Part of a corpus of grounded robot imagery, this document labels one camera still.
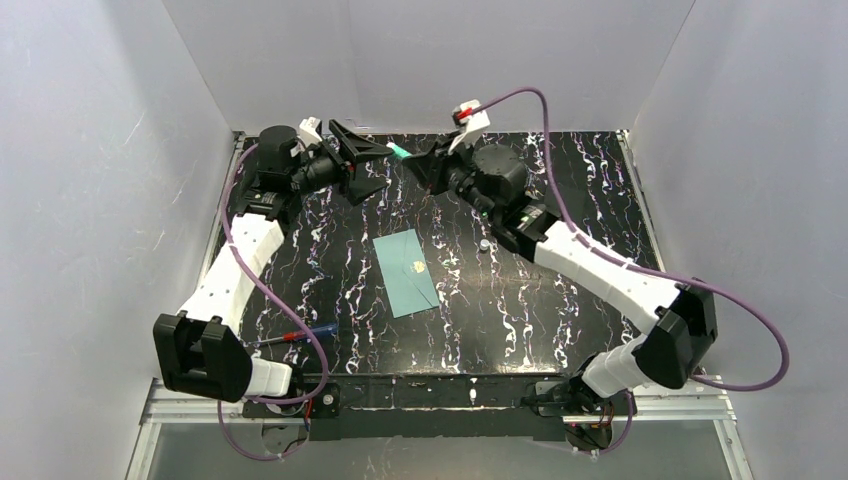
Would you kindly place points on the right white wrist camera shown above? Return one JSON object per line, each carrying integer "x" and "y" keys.
{"x": 470, "y": 122}

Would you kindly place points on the blue red screwdriver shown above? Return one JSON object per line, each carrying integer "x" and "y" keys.
{"x": 319, "y": 332}

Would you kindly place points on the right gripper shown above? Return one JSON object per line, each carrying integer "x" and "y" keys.
{"x": 441, "y": 172}

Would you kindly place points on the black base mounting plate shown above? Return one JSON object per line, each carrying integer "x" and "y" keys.
{"x": 353, "y": 406}

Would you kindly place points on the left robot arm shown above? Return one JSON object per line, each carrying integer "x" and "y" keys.
{"x": 198, "y": 348}

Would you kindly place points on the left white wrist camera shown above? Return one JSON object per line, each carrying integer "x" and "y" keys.
{"x": 310, "y": 133}

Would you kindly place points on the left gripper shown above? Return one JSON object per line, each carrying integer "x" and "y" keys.
{"x": 340, "y": 163}

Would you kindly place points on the green white glue stick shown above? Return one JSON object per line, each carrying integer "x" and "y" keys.
{"x": 398, "y": 151}

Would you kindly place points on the teal envelope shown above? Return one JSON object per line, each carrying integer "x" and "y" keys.
{"x": 405, "y": 273}

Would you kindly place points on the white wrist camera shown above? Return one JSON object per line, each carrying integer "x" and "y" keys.
{"x": 310, "y": 133}
{"x": 470, "y": 122}

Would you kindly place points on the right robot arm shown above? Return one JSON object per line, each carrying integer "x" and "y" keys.
{"x": 676, "y": 322}

